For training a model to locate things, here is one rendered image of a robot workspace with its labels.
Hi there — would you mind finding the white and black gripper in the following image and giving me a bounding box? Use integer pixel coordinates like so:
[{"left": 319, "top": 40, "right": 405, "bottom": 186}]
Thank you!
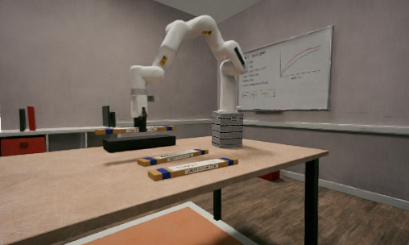
[{"left": 130, "top": 94, "right": 147, "bottom": 132}]

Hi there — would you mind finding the tan flat pack with white e6013 label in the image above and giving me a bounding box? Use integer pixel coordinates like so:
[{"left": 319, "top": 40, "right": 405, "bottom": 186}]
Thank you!
[{"left": 147, "top": 157, "right": 238, "bottom": 181}]

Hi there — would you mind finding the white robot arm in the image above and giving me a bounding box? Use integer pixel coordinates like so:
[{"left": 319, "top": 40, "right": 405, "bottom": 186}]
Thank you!
[{"left": 130, "top": 15, "right": 247, "bottom": 113}]

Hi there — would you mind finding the black rectangular slab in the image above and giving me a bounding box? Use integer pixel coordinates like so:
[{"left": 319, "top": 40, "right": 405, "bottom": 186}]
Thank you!
[{"left": 103, "top": 135, "right": 176, "bottom": 153}]

